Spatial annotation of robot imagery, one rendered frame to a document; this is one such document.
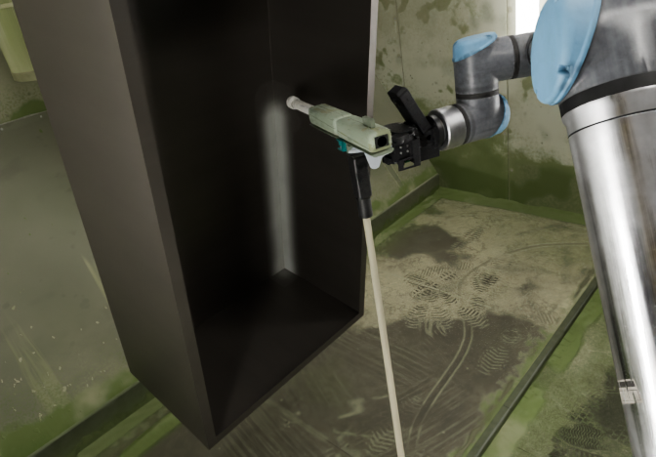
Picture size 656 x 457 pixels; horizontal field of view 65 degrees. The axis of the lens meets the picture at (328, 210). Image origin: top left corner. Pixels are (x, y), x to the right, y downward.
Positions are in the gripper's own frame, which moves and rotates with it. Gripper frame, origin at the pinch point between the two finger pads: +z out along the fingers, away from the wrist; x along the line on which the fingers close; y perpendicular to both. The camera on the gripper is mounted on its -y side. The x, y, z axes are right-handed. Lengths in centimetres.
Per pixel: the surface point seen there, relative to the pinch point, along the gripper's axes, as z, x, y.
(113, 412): 72, 77, 103
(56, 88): 49, 16, -19
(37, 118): 69, 144, 7
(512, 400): -53, 11, 107
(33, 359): 90, 86, 76
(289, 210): -1, 54, 35
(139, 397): 63, 81, 104
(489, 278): -93, 71, 105
